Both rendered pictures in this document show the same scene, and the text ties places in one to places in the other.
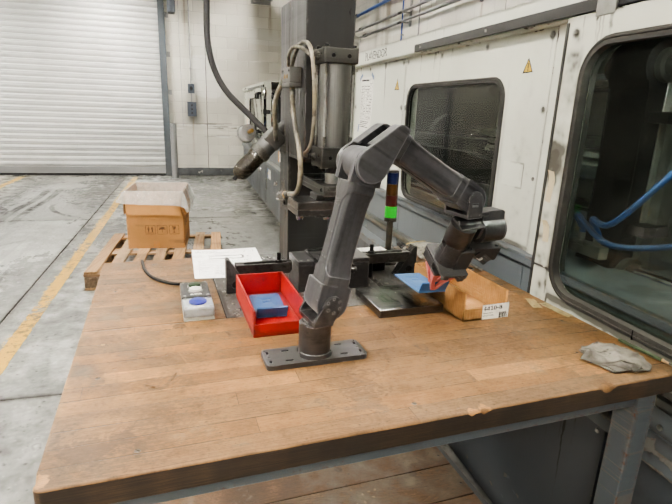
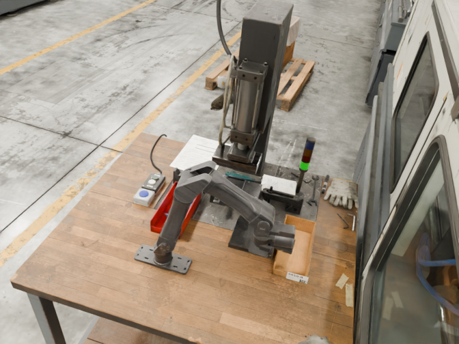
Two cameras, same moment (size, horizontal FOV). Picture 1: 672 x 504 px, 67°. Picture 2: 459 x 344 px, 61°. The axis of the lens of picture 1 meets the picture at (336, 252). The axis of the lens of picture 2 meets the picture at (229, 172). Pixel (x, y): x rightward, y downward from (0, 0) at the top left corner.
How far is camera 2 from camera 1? 93 cm
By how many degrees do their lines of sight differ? 36
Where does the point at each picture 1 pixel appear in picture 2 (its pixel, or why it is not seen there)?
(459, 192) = (251, 218)
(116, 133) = not seen: outside the picture
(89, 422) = (48, 254)
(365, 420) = (139, 314)
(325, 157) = (232, 136)
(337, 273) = (168, 233)
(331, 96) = (241, 99)
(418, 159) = (220, 194)
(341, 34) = (266, 52)
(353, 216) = (177, 211)
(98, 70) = not seen: outside the picture
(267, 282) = not seen: hidden behind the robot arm
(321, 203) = (227, 160)
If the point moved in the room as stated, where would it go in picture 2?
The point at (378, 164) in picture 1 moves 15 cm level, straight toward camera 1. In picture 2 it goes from (187, 194) to (147, 220)
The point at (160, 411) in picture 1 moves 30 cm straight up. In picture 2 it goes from (73, 261) to (58, 198)
